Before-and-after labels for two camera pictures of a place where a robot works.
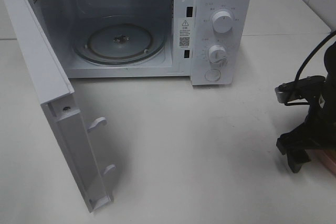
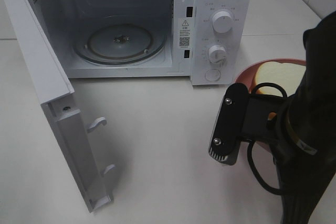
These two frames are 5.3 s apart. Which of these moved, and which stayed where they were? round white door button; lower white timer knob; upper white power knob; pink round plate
Moved: pink round plate
Stayed: upper white power knob; round white door button; lower white timer knob
